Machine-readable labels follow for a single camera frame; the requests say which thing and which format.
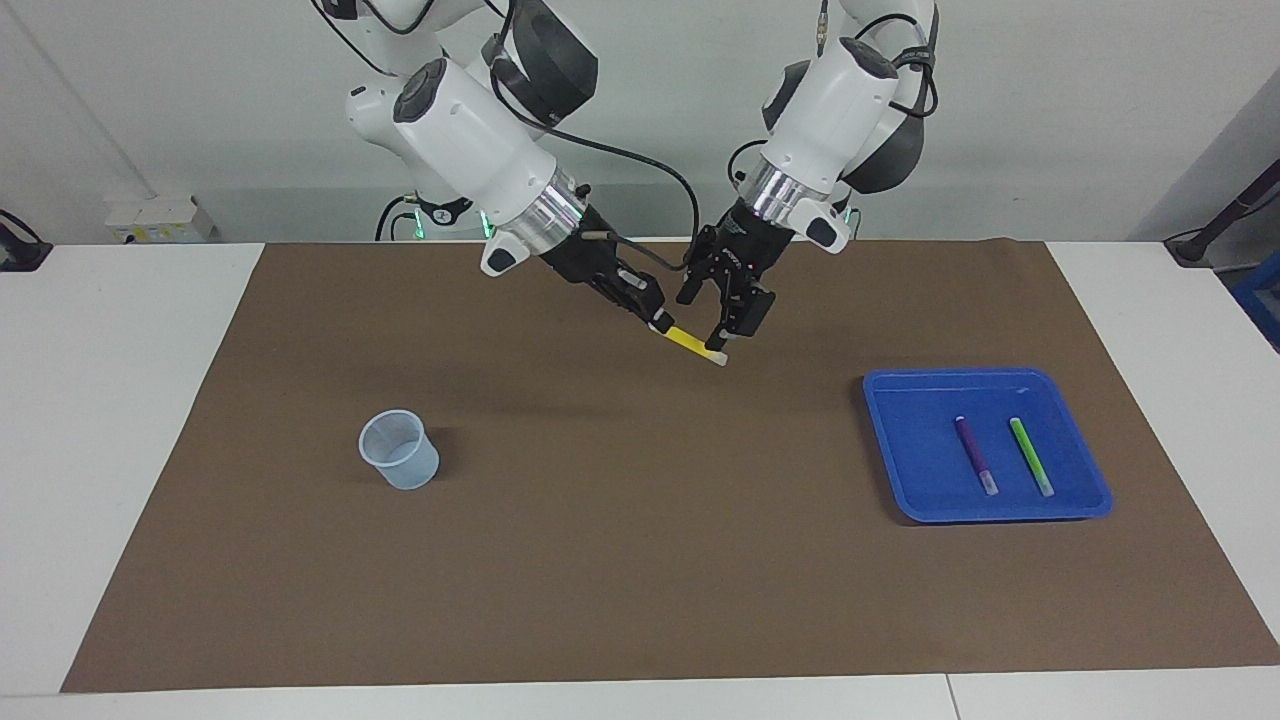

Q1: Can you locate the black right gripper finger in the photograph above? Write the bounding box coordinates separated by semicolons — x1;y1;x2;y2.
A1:
595;285;677;336
615;270;667;313

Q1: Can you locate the yellow pen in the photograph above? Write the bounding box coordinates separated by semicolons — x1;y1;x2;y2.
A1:
650;320;729;368

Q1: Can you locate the purple pen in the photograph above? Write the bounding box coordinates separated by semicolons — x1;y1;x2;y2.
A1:
954;415;1000;497

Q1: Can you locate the green pen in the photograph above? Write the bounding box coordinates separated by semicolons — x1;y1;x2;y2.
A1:
1009;417;1056;498

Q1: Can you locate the blue plastic tray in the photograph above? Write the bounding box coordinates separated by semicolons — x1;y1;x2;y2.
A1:
862;367;1114;525

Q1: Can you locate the brown table mat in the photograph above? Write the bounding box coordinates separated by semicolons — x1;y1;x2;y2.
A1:
60;238;1280;694

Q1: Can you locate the translucent plastic cup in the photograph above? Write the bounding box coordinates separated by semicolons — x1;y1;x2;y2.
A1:
358;408;441;491

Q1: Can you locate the black stand pole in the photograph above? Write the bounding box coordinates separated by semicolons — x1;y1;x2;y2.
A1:
1165;158;1280;269

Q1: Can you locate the blue crate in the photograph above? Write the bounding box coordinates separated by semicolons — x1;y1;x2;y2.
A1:
1230;250;1280;351

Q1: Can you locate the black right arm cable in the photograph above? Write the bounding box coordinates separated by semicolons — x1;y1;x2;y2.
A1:
310;0;701;273

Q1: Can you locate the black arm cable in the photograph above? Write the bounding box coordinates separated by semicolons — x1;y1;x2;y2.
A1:
310;0;701;273
815;0;942;121

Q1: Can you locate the black right base cable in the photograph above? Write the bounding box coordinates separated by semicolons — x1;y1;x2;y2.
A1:
375;195;417;242

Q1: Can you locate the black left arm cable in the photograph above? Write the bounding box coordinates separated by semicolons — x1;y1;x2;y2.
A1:
815;0;942;121

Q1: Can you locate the white wall socket box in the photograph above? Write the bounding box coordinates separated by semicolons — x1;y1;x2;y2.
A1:
105;193;216;246

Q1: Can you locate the black clamp mount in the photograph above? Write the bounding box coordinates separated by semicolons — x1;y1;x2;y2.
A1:
0;208;53;273

